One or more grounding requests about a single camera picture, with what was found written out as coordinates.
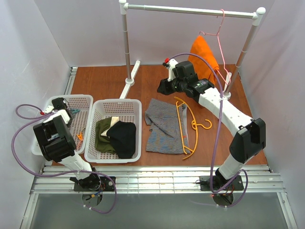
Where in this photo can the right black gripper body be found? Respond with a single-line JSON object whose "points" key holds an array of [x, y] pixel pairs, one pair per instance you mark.
{"points": [[168, 85]]}

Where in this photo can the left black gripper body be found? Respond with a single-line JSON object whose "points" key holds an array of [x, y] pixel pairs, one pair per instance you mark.
{"points": [[60, 103]]}

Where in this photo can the yellow plastic hanger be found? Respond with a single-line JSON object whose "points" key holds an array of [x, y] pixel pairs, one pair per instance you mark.
{"points": [[196, 133]]}

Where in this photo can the grey striped underwear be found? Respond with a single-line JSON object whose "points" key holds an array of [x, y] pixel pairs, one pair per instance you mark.
{"points": [[168, 128]]}

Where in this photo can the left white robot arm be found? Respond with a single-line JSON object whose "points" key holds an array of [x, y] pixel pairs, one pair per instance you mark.
{"points": [[57, 144]]}

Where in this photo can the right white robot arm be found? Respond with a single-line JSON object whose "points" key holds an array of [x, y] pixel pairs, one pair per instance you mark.
{"points": [[249, 134]]}

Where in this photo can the teal clothespin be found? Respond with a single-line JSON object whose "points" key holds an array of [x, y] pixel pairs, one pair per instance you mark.
{"points": [[75, 111]]}

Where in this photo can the white clothespin basket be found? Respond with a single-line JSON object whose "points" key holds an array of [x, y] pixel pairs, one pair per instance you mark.
{"points": [[80, 123]]}

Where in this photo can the white laundry basket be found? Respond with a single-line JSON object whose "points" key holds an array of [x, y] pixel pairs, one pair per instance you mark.
{"points": [[128, 110]]}

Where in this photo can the olive green garment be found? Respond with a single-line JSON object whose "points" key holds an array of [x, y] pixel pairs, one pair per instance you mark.
{"points": [[102, 144]]}

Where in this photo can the cream garment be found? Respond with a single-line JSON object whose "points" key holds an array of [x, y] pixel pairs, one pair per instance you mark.
{"points": [[114, 120]]}

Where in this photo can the orange towel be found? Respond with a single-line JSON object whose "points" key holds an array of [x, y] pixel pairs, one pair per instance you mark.
{"points": [[201, 48]]}

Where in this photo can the black garment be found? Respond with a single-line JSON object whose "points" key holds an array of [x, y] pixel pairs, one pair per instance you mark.
{"points": [[123, 139]]}

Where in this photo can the silver clothes rack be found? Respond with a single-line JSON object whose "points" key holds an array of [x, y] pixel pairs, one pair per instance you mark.
{"points": [[256, 16]]}

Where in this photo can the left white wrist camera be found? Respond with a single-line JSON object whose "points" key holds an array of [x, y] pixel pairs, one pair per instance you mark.
{"points": [[48, 110]]}

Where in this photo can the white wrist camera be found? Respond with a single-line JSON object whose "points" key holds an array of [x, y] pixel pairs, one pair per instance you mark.
{"points": [[48, 110], [170, 65]]}

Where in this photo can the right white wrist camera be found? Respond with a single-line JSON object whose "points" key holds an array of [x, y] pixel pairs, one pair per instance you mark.
{"points": [[170, 65]]}

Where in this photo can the aluminium rail frame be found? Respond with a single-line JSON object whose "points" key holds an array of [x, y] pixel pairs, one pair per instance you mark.
{"points": [[163, 198]]}

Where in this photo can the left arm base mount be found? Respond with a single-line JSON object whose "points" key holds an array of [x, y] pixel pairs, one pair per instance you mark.
{"points": [[106, 185]]}

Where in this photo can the pink wire hanger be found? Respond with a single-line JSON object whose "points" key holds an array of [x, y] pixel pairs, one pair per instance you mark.
{"points": [[220, 43]]}

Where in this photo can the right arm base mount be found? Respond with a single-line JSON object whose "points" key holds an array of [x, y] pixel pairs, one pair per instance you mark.
{"points": [[207, 183]]}

